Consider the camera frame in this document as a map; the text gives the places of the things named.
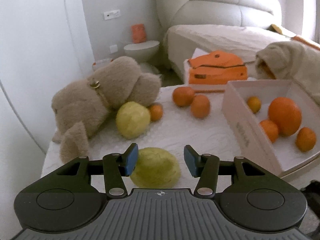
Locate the green guava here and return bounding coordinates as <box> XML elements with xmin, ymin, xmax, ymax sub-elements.
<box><xmin>116</xmin><ymin>101</ymin><xmax>151</xmax><ymax>139</ymax></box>
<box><xmin>130</xmin><ymin>147</ymin><xmax>181</xmax><ymax>189</ymax></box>

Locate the small orange mandarin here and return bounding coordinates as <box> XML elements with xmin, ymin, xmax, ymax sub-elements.
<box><xmin>295</xmin><ymin>127</ymin><xmax>317</xmax><ymax>152</ymax></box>

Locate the pink cardboard box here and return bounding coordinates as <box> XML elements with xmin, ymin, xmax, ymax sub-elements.
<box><xmin>222</xmin><ymin>80</ymin><xmax>319</xmax><ymax>177</ymax></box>

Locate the large orange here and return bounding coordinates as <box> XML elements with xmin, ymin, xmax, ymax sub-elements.
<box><xmin>268</xmin><ymin>97</ymin><xmax>302</xmax><ymax>137</ymax></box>

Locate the brown plush dog toy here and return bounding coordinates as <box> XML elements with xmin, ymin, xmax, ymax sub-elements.
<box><xmin>52</xmin><ymin>56</ymin><xmax>161</xmax><ymax>163</ymax></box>

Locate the orange pen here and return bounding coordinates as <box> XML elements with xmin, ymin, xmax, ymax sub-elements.
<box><xmin>195</xmin><ymin>89</ymin><xmax>225</xmax><ymax>93</ymax></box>

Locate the small mandarin in box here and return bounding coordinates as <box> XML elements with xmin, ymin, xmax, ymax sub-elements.
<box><xmin>247</xmin><ymin>96</ymin><xmax>261</xmax><ymax>114</ymax></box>

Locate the orange white tissue box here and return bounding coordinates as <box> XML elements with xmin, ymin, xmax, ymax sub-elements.
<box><xmin>184</xmin><ymin>48</ymin><xmax>248</xmax><ymax>85</ymax></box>

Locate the round white side table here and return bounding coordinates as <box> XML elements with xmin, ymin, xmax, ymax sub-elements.
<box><xmin>124</xmin><ymin>40</ymin><xmax>160</xmax><ymax>63</ymax></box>

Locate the bed with beige sheet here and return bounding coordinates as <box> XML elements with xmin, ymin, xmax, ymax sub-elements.
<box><xmin>163</xmin><ymin>24</ymin><xmax>319</xmax><ymax>80</ymax></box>

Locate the beige blanket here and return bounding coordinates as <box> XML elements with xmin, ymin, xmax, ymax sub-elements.
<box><xmin>255</xmin><ymin>41</ymin><xmax>319</xmax><ymax>103</ymax></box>

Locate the orange figurine toy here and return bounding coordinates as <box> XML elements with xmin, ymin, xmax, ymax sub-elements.
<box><xmin>131</xmin><ymin>24</ymin><xmax>147</xmax><ymax>44</ymax></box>

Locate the beige upholstered headboard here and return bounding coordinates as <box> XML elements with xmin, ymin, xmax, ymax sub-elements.
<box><xmin>156</xmin><ymin>0</ymin><xmax>282</xmax><ymax>30</ymax></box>

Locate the white wall switch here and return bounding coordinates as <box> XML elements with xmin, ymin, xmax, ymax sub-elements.
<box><xmin>109</xmin><ymin>44</ymin><xmax>118</xmax><ymax>54</ymax></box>

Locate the white wall socket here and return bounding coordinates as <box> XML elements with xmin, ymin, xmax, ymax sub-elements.
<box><xmin>103</xmin><ymin>9</ymin><xmax>121</xmax><ymax>21</ymax></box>

